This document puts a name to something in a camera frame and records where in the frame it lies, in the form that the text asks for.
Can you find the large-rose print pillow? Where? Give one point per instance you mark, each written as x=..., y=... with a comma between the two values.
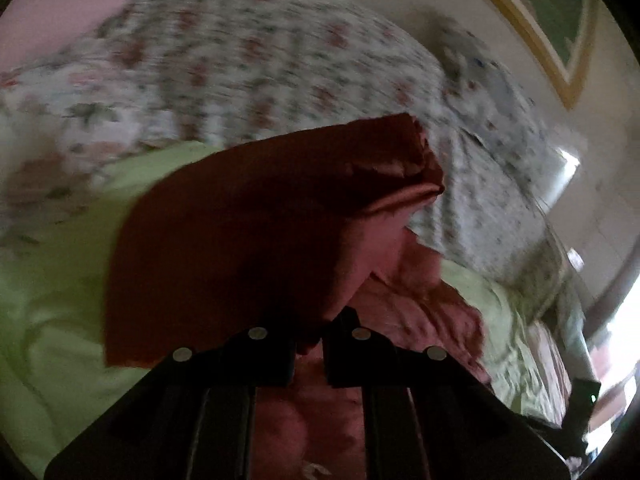
x=60, y=130

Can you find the gold framed wall picture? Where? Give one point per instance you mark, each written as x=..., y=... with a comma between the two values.
x=540, y=25

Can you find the blue-flower print pillow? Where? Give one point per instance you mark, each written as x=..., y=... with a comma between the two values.
x=467, y=50

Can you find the red puffer jacket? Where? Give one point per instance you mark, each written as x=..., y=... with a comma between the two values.
x=250, y=220

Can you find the bright window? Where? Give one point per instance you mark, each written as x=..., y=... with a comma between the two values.
x=622, y=330

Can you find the small-flower print quilt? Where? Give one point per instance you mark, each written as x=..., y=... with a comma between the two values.
x=280, y=60

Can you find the pink pillow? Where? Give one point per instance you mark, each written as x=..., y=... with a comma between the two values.
x=45, y=20

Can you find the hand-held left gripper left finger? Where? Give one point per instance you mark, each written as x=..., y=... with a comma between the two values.
x=272, y=360

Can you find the light green bed sheet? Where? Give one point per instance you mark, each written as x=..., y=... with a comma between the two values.
x=50, y=320

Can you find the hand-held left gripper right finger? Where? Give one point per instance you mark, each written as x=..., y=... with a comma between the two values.
x=345, y=360

